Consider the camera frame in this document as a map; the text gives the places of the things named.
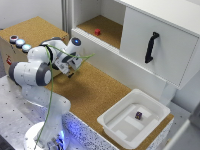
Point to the blue button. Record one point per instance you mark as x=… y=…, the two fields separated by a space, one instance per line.
x=20 y=42

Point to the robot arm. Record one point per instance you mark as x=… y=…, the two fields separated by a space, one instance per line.
x=31 y=71

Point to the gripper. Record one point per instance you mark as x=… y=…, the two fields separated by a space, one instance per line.
x=66 y=64

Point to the white sliding door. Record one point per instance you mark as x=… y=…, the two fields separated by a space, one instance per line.
x=173 y=50

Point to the white plastic box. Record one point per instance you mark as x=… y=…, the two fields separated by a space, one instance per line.
x=133 y=117

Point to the purple block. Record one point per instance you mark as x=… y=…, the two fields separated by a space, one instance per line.
x=138 y=115

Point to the pink block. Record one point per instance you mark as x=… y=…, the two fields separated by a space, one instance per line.
x=97 y=32

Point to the white cabinet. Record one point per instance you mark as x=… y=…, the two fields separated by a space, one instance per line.
x=110 y=63

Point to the green button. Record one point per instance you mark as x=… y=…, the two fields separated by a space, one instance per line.
x=26 y=47

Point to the wooden drawer box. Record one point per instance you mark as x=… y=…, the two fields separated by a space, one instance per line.
x=31 y=31

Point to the red button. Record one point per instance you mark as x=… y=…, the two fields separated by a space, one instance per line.
x=13 y=39

